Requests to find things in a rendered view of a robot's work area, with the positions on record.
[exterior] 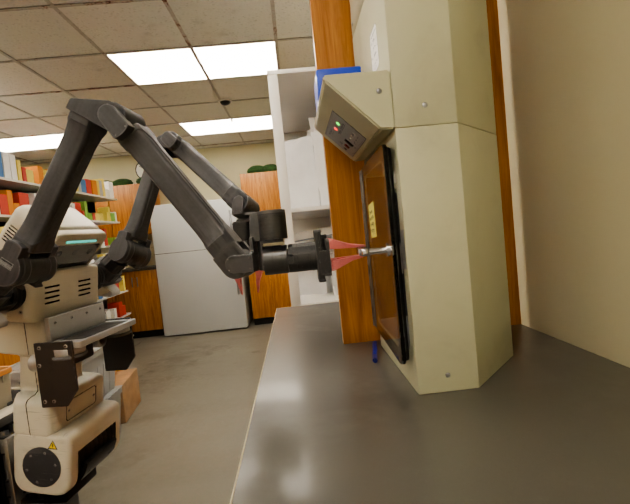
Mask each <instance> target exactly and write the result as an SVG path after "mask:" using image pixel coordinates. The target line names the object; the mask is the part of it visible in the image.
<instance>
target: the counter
mask: <svg viewBox="0 0 630 504"><path fill-rule="evenodd" d="M511 331H512V344H513V356H512V357H511V358H510V359H509V360H508V361H507V362H506V363H505V364H504V365H503V366H501V367H500V368H499V369H498V370H497V371H496V372H495V373H494V374H493V375H492V376H491V377H490V378H489V379H488V380H487V381H486V382H485V383H484V384H482V385H481V386H480V387H479V388H472V389H464V390H455V391H447V392H439V393H430V394H422V395H419V394H418V393H417V391H416V390H415V389H414V387H413V386H412V385H411V383H410V382H409V381H408V380H407V378H406V377H405V376H404V374H403V373H402V372H401V370H400V369H399V368H398V367H397V365H396V364H395V363H394V361H393V360H392V359H391V357H390V356H389V355H388V354H387V352H386V351H385V350H384V348H383V347H382V346H381V340H376V342H377V358H378V361H377V363H374V362H373V345H372V342H373V341H367V342H358V343H350V344H344V343H343V339H342V329H341V319H340V309H339V302H330V303H320V304H311V305H302V306H293V307H284V308H276V312H275V319H274V321H273V325H272V329H271V333H270V337H269V342H268V346H267V350H266V354H265V358H264V362H263V367H262V371H261V375H260V379H259V383H258V387H257V392H256V396H255V400H254V404H253V408H252V412H251V417H250V421H249V425H248V429H247V433H246V437H245V442H244V446H243V450H242V454H241V458H240V462H239V467H238V471H237V475H236V479H235V483H234V487H233V491H232V496H231V500H230V504H630V368H629V367H626V366H624V365H622V364H619V363H617V362H614V361H612V360H609V359H607V358H604V357H602V356H599V355H597V354H594V353H592V352H589V351H587V350H584V349H582V348H579V347H577V346H574V345H572V344H570V343H567V342H565V341H562V340H560V339H557V338H555V337H552V336H550V335H547V334H545V333H542V332H540V331H537V330H535V329H532V328H530V327H527V326H525V325H522V324H517V325H511Z"/></svg>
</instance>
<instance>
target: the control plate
mask: <svg viewBox="0 0 630 504"><path fill-rule="evenodd" d="M336 122H338V123H339V124H340V126H339V125H338V124H337V123H336ZM334 127H335V128H337V129H338V131H337V130H335V128H334ZM351 132H352V133H354V134H355V136H354V135H353V136H352V137H353V138H352V139H351V140H352V141H350V143H351V144H352V145H354V146H353V147H351V146H350V145H349V144H348V143H346V142H345V141H344V140H345V139H347V140H349V139H348V138H350V135H352V133H351ZM325 135H327V136H328V137H329V138H330V139H331V140H333V141H334V142H335V143H336V144H337V145H338V146H340V147H341V148H342V149H343V150H344V151H346V152H347V153H348V154H349V155H350V156H352V157H353V156H354V155H355V153H356V152H357V151H358V149H359V148H360V147H361V146H362V144H363V143H364V142H365V140H366V138H365V137H364V136H362V135H361V134H360V133H359V132H358V131H357V130H355V129H354V128H353V127H352V126H351V125H349V124H348V123H347V122H346V121H345V120H344V119H342V118H341V117H340V116H339V115H338V114H336V113H335V112H334V111H333V110H332V112H331V116H330V119H329V122H328V126H327V129H326V132H325ZM344 144H347V145H348V146H349V147H350V148H349V149H347V148H346V147H345V146H344ZM344 147H345V148H346V149H347V150H345V149H344Z"/></svg>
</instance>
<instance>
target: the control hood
mask: <svg viewBox="0 0 630 504"><path fill-rule="evenodd" d="M332 110H333V111H334V112H335V113H336V114H338V115H339V116H340V117H341V118H342V119H344V120H345V121H346V122H347V123H348V124H349V125H351V126H352V127H353V128H354V129H355V130H357V131H358V132H359V133H360V134H361V135H362V136H364V137H365V138H366V140H365V142H364V143H363V144H362V146H361V147H360V148H359V149H358V151H357V152H356V153H355V155H354V156H353V157H352V156H350V155H349V154H348V153H347V152H346V151H344V150H343V149H342V148H341V147H340V146H338V145H337V144H336V143H335V142H334V141H333V140H331V139H330V138H329V137H328V136H327V135H325V132H326V129H327V126H328V122H329V119H330V116H331V112H332ZM314 127H315V129H316V130H317V131H318V132H319V133H320V134H322V135H323V136H324V137H325V138H326V139H328V140H329V141H330V142H331V143H332V144H334V145H335V146H336V147H337V148H338V149H339V150H341V151H342V152H343V153H344V154H345V155H347V156H348V157H349V158H350V159H351V160H353V161H355V162H356V161H363V160H364V159H365V158H366V157H367V156H368V155H369V154H370V153H371V152H372V151H373V150H374V149H375V147H376V146H377V145H378V144H379V143H380V142H381V141H382V140H383V139H384V138H385V137H386V136H387V135H388V134H389V133H390V132H391V131H392V130H393V128H394V127H395V125H394V114H393V103H392V92H391V80H390V72H388V70H381V71H369V72H357V73H345V74H333V75H325V76H324V77H323V80H322V86H321V91H320V96H319V102H318V107H317V113H316V118H315V124H314Z"/></svg>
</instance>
